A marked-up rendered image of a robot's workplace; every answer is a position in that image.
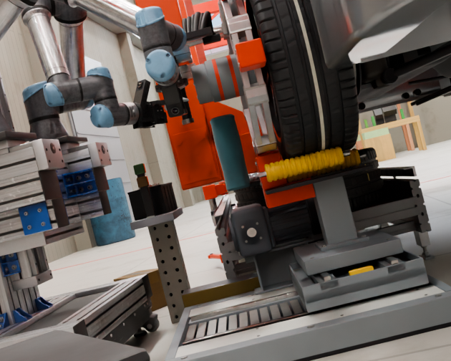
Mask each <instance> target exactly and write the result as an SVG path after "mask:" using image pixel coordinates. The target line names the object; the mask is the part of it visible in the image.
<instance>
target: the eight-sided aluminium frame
mask: <svg viewBox="0 0 451 361"><path fill-rule="evenodd" d="M228 1H230V0H226V1H221V0H218V4H221V5H222V7H223V11H224V14H225V18H226V22H227V26H228V31H229V34H230V37H231V40H232V42H233V47H234V50H235V48H236V44H237V43H240V42H239V39H238V38H241V37H246V41H249V40H252V39H253V32H252V27H251V23H250V20H249V17H248V14H247V13H246V10H245V8H244V5H243V2H242V0H233V3H234V2H235V4H236V8H237V10H238V14H239V16H234V17H233V16H232V13H231V10H230V7H229V4H228ZM230 37H229V39H227V44H228V53H229V55H231V54H233V49H232V46H231V41H230ZM254 72H255V76H256V81H257V83H254V84H251V85H250V82H249V79H248V74H247V72H241V71H240V73H241V79H242V82H243V91H244V95H243V96H240V97H241V103H242V104H241V105H242V109H243V114H244V118H245V120H246V122H247V124H248V129H249V132H250V134H251V139H252V143H253V149H254V152H255V154H260V153H264V152H268V151H272V150H276V149H277V142H276V137H275V134H274V131H273V124H272V119H271V112H270V107H269V103H268V102H269V98H268V92H267V88H266V83H265V82H264V81H263V75H262V71H261V68H258V69H255V70H254ZM260 104H262V108H263V114H262V110H261V106H260ZM263 115H264V119H263ZM257 118H258V119H257ZM264 120H265V121H264ZM258 122H259V125H260V128H261V132H262V134H263V135H262V136H261V134H260V130H259V126H258Z"/></svg>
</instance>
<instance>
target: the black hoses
mask: <svg viewBox="0 0 451 361"><path fill-rule="evenodd" d="M182 26H183V30H184V31H185V33H186V37H187V41H190V40H193V39H198V38H201V37H203V38H202V40H203V45H207V44H212V43H215V42H220V41H221V38H220V34H216V33H215V32H214V31H213V23H212V19H211V13H210V12H209V11H205V13H200V12H199V11H197V12H195V14H192V16H188V17H187V18H183V20H182Z"/></svg>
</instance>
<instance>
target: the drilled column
mask: <svg viewBox="0 0 451 361"><path fill-rule="evenodd" d="M148 230H149V233H150V238H151V242H152V247H153V250H154V253H155V258H156V262H157V267H158V270H159V273H160V278H161V282H162V285H163V290H164V293H165V299H166V302H167V306H168V311H169V314H170V319H171V322H172V324H174V323H177V322H179V321H180V318H181V316H182V314H183V311H184V308H185V307H184V304H183V299H182V294H183V291H184V290H185V289H190V283H189V280H188V275H187V271H186V268H185V263H184V260H183V255H182V251H181V248H180V243H179V240H178V235H177V231H176V228H175V223H174V220H173V221H168V222H165V223H159V224H156V225H153V226H148Z"/></svg>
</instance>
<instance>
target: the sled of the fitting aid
mask: <svg viewBox="0 0 451 361"><path fill-rule="evenodd" d="M288 267H289V270H290V273H291V278H292V282H293V285H294V287H295V289H296V291H297V293H298V295H299V296H300V298H301V301H302V302H303V304H304V306H305V308H306V311H307V312H308V313H309V312H315V311H319V310H323V309H328V308H332V307H337V306H340V305H343V304H347V303H350V302H355V301H359V300H362V299H367V298H370V297H376V296H379V295H383V294H389V293H392V292H398V291H401V290H404V289H410V288H413V287H417V286H420V285H423V284H429V281H428V277H427V272H426V268H425V263H424V260H423V258H422V257H420V256H418V255H415V254H413V253H411V252H408V251H406V250H404V249H403V253H400V254H395V255H391V256H386V257H383V258H380V259H375V260H371V261H366V262H363V263H360V264H354V265H351V266H345V267H342V268H339V269H334V270H331V271H325V272H322V273H319V274H314V275H311V276H307V274H306V273H305V271H304V270H303V269H302V268H301V266H300V264H299V263H298V262H297V263H293V264H289V265H288Z"/></svg>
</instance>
